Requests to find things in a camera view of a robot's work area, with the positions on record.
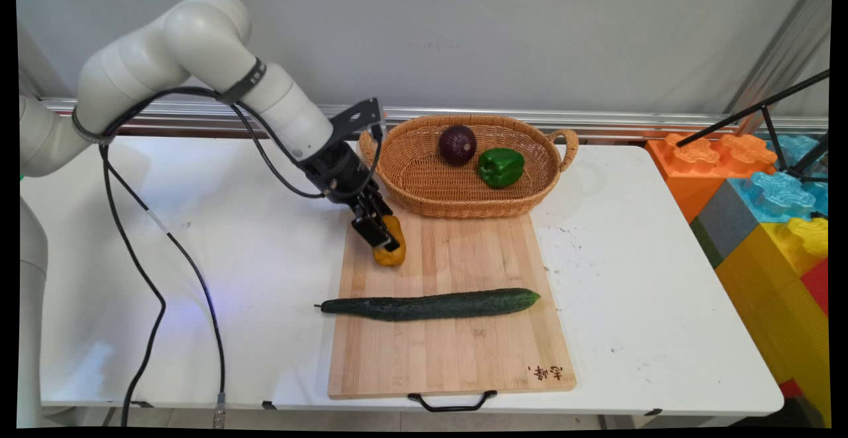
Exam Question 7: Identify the black cutting board handle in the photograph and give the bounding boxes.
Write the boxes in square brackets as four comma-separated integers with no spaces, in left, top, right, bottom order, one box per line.
[407,390,498,413]

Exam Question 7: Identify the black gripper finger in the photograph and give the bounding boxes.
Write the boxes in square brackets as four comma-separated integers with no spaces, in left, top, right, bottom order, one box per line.
[358,192,394,222]
[350,213,402,254]

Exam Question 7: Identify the yellow toy building block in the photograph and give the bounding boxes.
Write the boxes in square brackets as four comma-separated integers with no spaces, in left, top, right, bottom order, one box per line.
[714,215,832,427]

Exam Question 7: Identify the black tripod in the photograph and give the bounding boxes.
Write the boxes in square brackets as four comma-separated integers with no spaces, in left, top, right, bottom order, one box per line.
[676,69,830,182]

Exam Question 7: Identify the red toy building block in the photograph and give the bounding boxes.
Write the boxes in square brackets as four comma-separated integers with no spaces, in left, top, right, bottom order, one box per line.
[800,258,830,317]

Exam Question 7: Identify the black velcro strap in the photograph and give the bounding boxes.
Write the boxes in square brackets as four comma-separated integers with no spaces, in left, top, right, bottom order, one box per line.
[71,107,117,146]
[219,58,268,106]

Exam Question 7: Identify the long dark green cucumber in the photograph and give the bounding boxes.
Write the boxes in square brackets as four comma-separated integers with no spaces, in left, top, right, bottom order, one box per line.
[314,288,541,323]

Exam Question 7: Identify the bamboo cutting board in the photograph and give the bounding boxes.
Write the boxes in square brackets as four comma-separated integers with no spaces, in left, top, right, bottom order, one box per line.
[328,143,576,400]

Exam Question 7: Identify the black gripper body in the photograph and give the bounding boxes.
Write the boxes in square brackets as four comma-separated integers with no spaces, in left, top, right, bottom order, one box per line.
[295,138,381,209]

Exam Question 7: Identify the thick black cable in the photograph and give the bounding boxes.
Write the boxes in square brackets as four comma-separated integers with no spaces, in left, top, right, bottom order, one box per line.
[99,87,382,429]

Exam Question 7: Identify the green bell pepper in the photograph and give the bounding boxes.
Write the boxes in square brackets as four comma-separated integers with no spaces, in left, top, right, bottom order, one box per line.
[477,147,526,190]

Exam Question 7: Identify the woven wicker basket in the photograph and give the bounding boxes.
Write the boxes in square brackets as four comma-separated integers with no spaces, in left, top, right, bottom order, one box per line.
[358,115,580,219]

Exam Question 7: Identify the yellow-brown potato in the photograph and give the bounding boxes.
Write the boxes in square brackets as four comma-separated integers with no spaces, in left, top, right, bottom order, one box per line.
[372,215,407,268]

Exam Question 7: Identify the purple red onion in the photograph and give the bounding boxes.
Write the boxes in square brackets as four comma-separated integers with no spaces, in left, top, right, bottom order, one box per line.
[439,125,478,166]

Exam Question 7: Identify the blue toy building block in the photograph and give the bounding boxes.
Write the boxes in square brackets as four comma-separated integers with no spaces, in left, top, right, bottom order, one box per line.
[727,171,829,224]
[767,134,829,175]

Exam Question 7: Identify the aluminium rail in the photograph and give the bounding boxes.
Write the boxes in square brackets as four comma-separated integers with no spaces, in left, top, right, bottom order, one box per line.
[40,98,829,139]

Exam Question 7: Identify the orange toy building block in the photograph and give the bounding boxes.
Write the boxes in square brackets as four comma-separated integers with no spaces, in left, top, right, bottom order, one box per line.
[645,133,780,224]

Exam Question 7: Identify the grey toy building block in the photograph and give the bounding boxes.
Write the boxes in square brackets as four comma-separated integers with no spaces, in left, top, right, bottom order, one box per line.
[689,178,760,270]

